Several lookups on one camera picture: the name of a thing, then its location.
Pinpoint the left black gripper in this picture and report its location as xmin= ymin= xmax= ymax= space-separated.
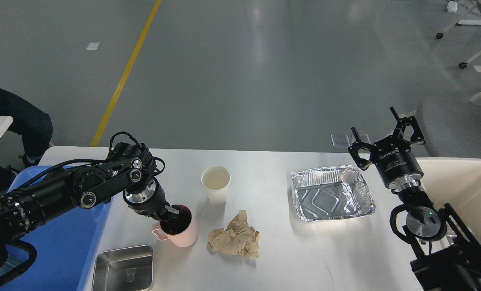
xmin=122 ymin=178 xmax=181 ymax=227

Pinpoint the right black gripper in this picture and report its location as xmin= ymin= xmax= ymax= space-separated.
xmin=347 ymin=106 xmax=426 ymax=190

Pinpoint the pink ribbed mug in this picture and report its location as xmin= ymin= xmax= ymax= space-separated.
xmin=151 ymin=205 xmax=198 ymax=247

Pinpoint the square stainless steel dish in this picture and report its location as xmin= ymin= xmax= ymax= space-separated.
xmin=91 ymin=245 xmax=153 ymax=291

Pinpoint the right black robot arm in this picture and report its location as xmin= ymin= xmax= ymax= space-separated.
xmin=348 ymin=107 xmax=481 ymax=291

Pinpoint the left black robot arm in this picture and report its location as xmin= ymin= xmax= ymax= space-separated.
xmin=0 ymin=131 xmax=181 ymax=286

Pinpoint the white paper cup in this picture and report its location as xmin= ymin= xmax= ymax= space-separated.
xmin=200 ymin=166 xmax=231 ymax=206

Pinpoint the grey office chair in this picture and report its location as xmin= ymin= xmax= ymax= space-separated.
xmin=406 ymin=97 xmax=481 ymax=159

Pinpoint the aluminium foil tray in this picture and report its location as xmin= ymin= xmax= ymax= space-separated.
xmin=290 ymin=164 xmax=376 ymax=222

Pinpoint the crumpled brown paper napkin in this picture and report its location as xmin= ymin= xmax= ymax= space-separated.
xmin=208 ymin=210 xmax=260 ymax=258

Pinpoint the beige plastic bin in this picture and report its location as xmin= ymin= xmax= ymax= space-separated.
xmin=418 ymin=157 xmax=481 ymax=243

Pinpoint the foil tray in bin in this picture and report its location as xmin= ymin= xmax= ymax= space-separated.
xmin=445 ymin=230 xmax=471 ymax=250

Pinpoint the blue plastic tray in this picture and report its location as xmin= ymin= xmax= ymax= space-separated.
xmin=0 ymin=165 xmax=111 ymax=291

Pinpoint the seated person in jeans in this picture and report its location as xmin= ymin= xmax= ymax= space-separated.
xmin=0 ymin=88 xmax=53 ymax=168

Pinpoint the white floor plate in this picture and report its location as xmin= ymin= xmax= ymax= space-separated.
xmin=85 ymin=42 xmax=101 ymax=51

